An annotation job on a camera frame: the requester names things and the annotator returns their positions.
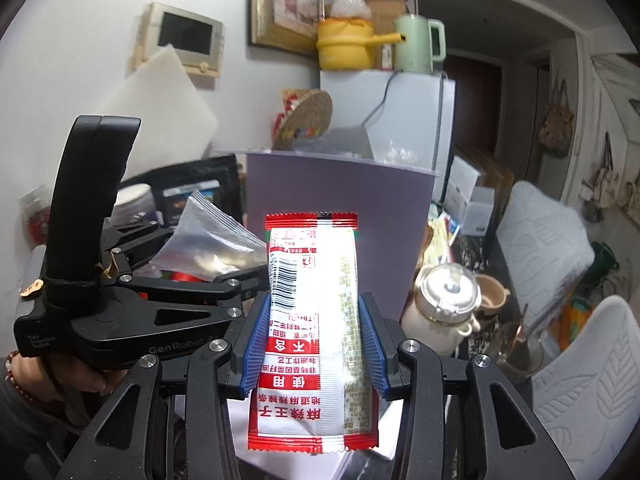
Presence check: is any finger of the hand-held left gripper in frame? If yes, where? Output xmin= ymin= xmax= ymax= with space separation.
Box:
xmin=119 ymin=266 xmax=272 ymax=319
xmin=102 ymin=221 xmax=174 ymax=274

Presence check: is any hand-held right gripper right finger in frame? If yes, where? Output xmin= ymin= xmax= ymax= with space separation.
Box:
xmin=357 ymin=292 xmax=576 ymax=480

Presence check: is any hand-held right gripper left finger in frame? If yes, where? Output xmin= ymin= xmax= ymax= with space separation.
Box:
xmin=55 ymin=291 xmax=272 ymax=480

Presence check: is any clear zip bag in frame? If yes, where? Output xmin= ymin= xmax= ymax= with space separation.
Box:
xmin=149 ymin=190 xmax=268 ymax=281

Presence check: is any red white striped sachet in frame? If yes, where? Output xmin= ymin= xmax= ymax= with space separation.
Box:
xmin=247 ymin=212 xmax=381 ymax=453

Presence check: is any lavender gift box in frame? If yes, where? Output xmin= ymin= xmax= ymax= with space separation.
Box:
xmin=227 ymin=152 xmax=436 ymax=480

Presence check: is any person's left forearm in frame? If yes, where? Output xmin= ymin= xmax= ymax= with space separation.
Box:
xmin=0 ymin=360 xmax=106 ymax=480

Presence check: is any person's left hand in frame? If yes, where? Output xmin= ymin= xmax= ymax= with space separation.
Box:
xmin=42 ymin=355 xmax=123 ymax=398

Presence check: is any white lidded jar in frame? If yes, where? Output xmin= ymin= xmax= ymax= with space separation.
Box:
xmin=112 ymin=183 xmax=153 ymax=221

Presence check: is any white ceramic pot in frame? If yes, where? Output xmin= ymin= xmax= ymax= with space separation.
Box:
xmin=400 ymin=262 xmax=483 ymax=353

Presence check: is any black snack bag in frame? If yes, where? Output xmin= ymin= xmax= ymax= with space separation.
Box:
xmin=122 ymin=155 xmax=246 ymax=231

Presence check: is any glass cup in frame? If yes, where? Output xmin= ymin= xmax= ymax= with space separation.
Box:
xmin=492 ymin=321 xmax=546 ymax=376

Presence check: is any metal spoon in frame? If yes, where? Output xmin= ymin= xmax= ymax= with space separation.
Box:
xmin=514 ymin=304 xmax=532 ymax=357

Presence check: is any white foam board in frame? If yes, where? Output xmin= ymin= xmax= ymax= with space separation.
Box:
xmin=97 ymin=45 xmax=221 ymax=181

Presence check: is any white storage box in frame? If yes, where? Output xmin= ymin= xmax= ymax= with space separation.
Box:
xmin=442 ymin=155 xmax=496 ymax=236

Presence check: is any small leaf pattern chair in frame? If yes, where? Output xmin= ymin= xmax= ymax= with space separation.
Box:
xmin=495 ymin=180 xmax=596 ymax=331

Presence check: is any round woven trivet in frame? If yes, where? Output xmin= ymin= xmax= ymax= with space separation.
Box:
xmin=272 ymin=89 xmax=333 ymax=152

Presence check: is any large leaf pattern chair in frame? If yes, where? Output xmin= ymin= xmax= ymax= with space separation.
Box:
xmin=530 ymin=295 xmax=640 ymax=480

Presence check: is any white fridge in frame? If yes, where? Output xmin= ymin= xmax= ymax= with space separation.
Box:
xmin=319 ymin=67 xmax=457 ymax=201

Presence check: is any dark wooden door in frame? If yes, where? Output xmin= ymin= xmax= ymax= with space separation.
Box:
xmin=442 ymin=55 xmax=503 ymax=156

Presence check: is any framed picture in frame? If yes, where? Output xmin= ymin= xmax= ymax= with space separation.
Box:
xmin=248 ymin=0 xmax=326 ymax=51

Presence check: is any yellow enamel pot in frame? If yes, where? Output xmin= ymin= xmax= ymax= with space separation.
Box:
xmin=316 ymin=16 xmax=403 ymax=72

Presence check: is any brown tote bag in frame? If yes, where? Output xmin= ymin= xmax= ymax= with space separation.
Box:
xmin=537 ymin=80 xmax=576 ymax=158

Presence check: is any green electric kettle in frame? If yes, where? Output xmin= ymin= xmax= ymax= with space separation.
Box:
xmin=392 ymin=12 xmax=447 ymax=75

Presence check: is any white plastic bag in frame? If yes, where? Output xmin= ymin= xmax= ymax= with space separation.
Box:
xmin=330 ymin=0 xmax=368 ymax=21

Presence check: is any brown carton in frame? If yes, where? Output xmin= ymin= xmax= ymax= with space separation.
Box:
xmin=367 ymin=0 xmax=408 ymax=36

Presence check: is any beaded bracelet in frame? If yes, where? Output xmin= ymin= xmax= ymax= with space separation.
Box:
xmin=4 ymin=350 xmax=42 ymax=406

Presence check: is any wall intercom panel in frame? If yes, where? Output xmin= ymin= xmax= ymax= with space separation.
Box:
xmin=132 ymin=2 xmax=226 ymax=78

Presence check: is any grey power cable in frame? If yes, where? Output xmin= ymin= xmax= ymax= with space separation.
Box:
xmin=362 ymin=71 xmax=401 ymax=128

